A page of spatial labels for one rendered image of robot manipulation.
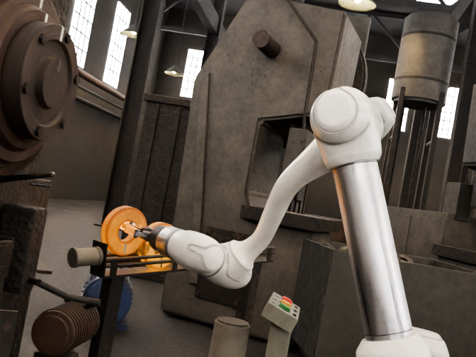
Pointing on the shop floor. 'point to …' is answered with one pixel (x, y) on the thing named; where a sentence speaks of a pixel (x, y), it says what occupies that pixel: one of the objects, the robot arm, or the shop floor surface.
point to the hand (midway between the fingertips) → (126, 225)
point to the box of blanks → (329, 321)
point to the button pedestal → (279, 326)
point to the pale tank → (421, 89)
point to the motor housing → (64, 329)
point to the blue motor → (93, 287)
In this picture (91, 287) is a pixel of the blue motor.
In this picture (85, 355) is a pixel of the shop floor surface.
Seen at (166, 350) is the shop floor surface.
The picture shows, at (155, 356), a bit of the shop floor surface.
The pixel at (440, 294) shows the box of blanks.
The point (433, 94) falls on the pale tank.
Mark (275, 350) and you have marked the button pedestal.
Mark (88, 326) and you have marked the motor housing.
